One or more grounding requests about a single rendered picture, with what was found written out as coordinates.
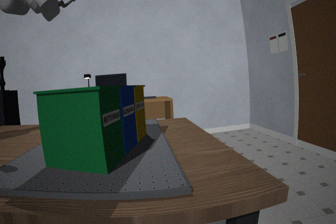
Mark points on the green bin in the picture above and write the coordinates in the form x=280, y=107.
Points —
x=81, y=128

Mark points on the yellow recycle bin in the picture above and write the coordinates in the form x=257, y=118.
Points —
x=140, y=111

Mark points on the blue general waste bin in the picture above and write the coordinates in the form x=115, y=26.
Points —
x=128, y=117

